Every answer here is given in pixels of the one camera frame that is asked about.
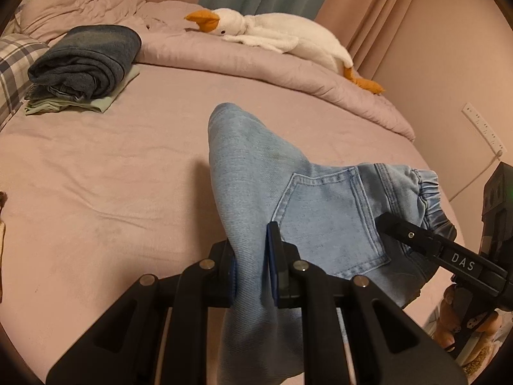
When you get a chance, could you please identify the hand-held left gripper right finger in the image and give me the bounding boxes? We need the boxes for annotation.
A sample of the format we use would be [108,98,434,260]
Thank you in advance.
[266,221,467,385]

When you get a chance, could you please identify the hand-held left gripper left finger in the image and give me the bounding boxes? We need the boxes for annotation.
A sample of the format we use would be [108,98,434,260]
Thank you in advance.
[46,238,237,385]

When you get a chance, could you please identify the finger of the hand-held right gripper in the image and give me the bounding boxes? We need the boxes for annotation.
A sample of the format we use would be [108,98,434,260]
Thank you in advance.
[374,212,446,266]

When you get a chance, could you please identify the light blue denim pants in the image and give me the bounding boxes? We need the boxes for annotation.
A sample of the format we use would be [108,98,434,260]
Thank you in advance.
[207,102,458,380]

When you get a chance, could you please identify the person's right hand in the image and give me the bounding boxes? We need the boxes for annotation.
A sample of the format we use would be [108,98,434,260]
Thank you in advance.
[435,285,503,355]

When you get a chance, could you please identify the white power strip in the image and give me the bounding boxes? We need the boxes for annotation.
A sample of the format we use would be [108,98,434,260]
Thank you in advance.
[462,102,503,157]

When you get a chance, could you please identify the pink bed sheet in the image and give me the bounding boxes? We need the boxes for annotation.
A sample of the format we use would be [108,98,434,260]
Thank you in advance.
[0,62,461,383]

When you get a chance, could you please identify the pink duvet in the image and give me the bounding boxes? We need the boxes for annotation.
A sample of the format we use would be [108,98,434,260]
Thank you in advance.
[18,0,415,142]

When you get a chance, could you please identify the green folded cloth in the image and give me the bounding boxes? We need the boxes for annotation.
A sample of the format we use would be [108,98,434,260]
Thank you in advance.
[24,64,141,116]

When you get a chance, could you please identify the white goose plush toy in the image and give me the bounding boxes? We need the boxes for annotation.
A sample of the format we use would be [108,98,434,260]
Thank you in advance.
[184,9,386,96]

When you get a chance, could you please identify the dark blue folded jeans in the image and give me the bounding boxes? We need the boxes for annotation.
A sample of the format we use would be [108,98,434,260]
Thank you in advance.
[28,25,143,103]

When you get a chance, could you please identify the plaid pillow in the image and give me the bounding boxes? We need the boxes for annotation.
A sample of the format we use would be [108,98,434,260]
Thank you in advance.
[0,34,51,131]

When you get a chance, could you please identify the white power cable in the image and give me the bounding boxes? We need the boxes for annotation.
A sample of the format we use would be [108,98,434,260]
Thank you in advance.
[448,150,503,202]

